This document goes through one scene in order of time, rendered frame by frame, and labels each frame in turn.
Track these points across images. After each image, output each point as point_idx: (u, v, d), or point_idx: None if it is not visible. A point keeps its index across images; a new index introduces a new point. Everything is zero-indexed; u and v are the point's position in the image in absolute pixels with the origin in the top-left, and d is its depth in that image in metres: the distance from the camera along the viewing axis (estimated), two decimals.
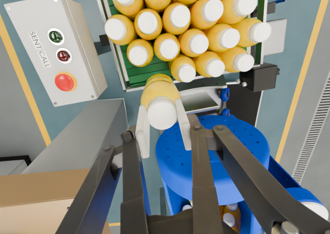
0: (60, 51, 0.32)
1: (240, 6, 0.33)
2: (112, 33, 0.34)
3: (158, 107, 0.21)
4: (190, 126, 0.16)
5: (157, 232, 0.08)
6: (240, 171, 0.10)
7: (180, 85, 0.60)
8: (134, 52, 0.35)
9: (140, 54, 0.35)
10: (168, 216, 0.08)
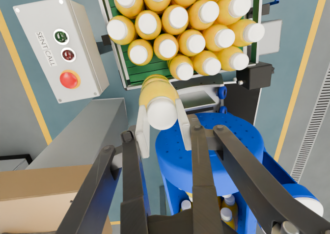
0: (65, 50, 0.33)
1: (235, 8, 0.35)
2: (114, 33, 0.35)
3: (158, 107, 0.20)
4: (190, 126, 0.16)
5: (157, 232, 0.08)
6: (240, 171, 0.10)
7: (179, 84, 0.62)
8: (135, 51, 0.37)
9: (140, 53, 0.37)
10: (168, 216, 0.08)
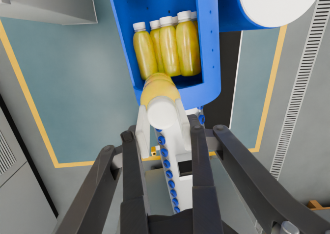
0: None
1: None
2: None
3: None
4: (190, 126, 0.16)
5: (157, 232, 0.08)
6: (240, 171, 0.10)
7: None
8: None
9: None
10: (168, 216, 0.08)
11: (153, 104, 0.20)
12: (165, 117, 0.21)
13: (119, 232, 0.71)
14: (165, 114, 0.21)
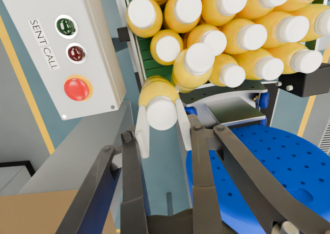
0: (72, 46, 0.23)
1: None
2: (138, 18, 0.25)
3: (197, 47, 0.22)
4: (191, 126, 0.16)
5: (157, 232, 0.08)
6: (241, 171, 0.10)
7: (207, 89, 0.51)
8: (164, 44, 0.26)
9: (171, 46, 0.26)
10: (168, 216, 0.08)
11: (152, 104, 0.20)
12: (165, 117, 0.20)
13: None
14: (165, 114, 0.20)
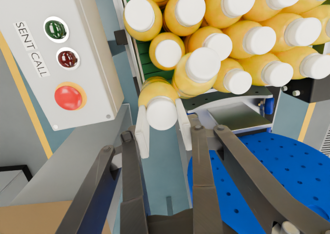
0: (63, 51, 0.21)
1: None
2: (135, 20, 0.22)
3: (202, 52, 0.20)
4: (191, 126, 0.16)
5: (157, 232, 0.08)
6: (241, 171, 0.10)
7: (208, 93, 0.49)
8: (164, 48, 0.24)
9: (172, 51, 0.24)
10: (168, 216, 0.08)
11: (152, 103, 0.20)
12: (165, 117, 0.20)
13: None
14: (165, 114, 0.20)
